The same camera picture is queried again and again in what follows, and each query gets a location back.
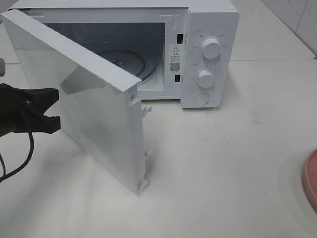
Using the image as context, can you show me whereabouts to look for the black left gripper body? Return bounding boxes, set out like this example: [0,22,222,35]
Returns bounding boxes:
[0,83,27,136]

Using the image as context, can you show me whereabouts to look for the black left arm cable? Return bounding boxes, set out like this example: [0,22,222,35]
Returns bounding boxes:
[0,132,35,183]

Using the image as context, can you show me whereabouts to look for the white microwave oven body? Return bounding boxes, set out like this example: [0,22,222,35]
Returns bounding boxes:
[6,0,239,108]

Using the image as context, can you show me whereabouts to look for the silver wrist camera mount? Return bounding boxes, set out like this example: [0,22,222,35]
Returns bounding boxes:
[0,58,6,77]

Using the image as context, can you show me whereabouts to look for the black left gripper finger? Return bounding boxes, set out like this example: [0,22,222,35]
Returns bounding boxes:
[14,88,59,115]
[14,115,61,134]

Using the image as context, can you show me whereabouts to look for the glass microwave turntable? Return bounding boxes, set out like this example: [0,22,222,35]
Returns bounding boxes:
[99,50,159,81]

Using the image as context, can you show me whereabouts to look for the white microwave door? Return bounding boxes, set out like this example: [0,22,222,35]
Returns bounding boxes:
[1,10,148,193]

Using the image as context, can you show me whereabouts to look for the white timer knob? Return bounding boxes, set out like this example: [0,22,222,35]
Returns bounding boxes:
[197,70,215,88]

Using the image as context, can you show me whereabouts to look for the upper white power knob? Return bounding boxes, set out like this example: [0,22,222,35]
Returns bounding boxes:
[201,36,221,60]

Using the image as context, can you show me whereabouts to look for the round white door button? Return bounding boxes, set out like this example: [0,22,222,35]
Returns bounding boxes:
[194,93,210,105]

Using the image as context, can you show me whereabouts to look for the pink round plate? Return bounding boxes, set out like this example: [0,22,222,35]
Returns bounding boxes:
[302,149,317,212]

